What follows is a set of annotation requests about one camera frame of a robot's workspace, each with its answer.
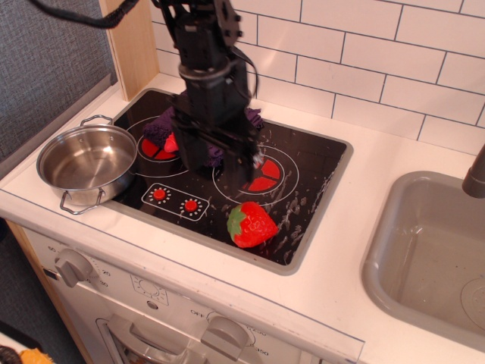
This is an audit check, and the grey oven knob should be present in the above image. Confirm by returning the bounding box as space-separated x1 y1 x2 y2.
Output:
201 316 249 361
55 249 93 287

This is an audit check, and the wooden side post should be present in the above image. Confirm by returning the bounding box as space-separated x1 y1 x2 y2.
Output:
107 1 159 102

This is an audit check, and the black toy stovetop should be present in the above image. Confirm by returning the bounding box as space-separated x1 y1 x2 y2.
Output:
109 89 353 275

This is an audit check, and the red plastic strawberry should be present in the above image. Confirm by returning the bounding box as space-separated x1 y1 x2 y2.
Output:
227 202 278 249

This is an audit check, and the purple folded towel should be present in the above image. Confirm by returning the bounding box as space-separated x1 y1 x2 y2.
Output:
143 106 264 168

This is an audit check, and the white toy oven front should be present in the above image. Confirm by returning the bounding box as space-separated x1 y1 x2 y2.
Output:
25 230 363 363

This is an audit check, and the grey right oven knob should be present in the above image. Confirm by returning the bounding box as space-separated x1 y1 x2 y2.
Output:
201 316 249 361

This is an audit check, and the grey sink basin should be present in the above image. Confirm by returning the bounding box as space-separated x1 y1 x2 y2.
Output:
362 171 484 351

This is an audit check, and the red handled metal spoon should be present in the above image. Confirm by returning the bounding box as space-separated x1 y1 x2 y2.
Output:
164 133 179 153

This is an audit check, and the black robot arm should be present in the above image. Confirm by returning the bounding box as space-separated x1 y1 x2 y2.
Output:
154 1 261 190

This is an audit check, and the grey faucet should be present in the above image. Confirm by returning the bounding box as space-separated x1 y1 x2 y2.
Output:
462 145 485 199

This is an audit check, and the stainless steel pot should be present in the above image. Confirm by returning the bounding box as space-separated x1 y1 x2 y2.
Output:
36 115 138 215

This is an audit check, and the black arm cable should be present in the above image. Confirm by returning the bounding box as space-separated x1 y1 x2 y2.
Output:
30 0 141 30

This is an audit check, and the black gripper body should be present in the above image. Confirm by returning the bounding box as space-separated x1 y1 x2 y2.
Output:
171 60 257 151

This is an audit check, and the grey left oven knob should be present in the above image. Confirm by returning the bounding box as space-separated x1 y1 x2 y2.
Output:
55 249 93 287

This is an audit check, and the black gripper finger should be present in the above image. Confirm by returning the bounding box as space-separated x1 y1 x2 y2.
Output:
222 143 262 191
174 126 208 171

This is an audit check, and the orange object bottom left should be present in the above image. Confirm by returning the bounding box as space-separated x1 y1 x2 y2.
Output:
19 349 54 364

